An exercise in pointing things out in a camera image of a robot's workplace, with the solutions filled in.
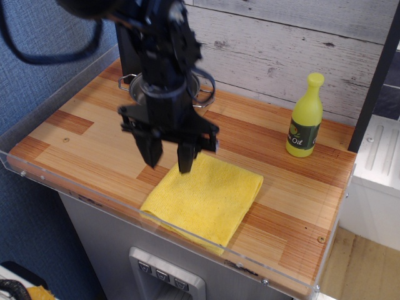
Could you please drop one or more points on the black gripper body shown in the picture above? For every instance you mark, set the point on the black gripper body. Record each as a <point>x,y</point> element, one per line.
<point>172,118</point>

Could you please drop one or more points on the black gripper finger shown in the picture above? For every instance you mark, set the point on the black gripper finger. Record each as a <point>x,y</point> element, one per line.
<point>186,153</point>
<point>149,146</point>

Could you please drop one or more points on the yellow rag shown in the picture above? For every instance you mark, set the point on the yellow rag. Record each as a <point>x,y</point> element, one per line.
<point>205,205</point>

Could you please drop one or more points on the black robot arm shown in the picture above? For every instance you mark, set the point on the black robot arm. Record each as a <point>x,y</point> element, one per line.
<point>168,51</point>

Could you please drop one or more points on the silver toy fridge cabinet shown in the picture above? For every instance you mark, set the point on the silver toy fridge cabinet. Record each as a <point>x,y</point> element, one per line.
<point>249,267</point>

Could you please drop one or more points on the yellow olive oil bottle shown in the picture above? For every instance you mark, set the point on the yellow olive oil bottle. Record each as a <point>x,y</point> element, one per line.
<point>306,119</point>

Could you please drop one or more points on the grey ice dispenser panel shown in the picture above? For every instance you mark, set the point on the grey ice dispenser panel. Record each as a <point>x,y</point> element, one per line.
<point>160,279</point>

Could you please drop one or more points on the clear acrylic table guard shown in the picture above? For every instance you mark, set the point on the clear acrylic table guard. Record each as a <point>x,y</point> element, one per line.
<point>80,150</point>

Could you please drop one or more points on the white toy sink unit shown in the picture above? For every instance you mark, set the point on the white toy sink unit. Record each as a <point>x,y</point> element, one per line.
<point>371,206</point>

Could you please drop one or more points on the black and yellow floor object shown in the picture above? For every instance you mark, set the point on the black and yellow floor object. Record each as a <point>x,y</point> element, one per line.
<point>17,282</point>

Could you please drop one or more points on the silver pan with handles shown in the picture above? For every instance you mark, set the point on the silver pan with handles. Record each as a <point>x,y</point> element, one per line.
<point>202,89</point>

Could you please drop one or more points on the black left vertical post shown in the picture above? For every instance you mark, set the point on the black left vertical post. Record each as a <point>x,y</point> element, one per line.
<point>129,57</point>

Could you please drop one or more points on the black vertical post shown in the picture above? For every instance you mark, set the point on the black vertical post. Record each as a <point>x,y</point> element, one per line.
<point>129,57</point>
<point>377,82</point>

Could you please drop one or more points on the black right vertical post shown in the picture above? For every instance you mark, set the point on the black right vertical post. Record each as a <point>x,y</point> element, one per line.
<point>377,82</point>

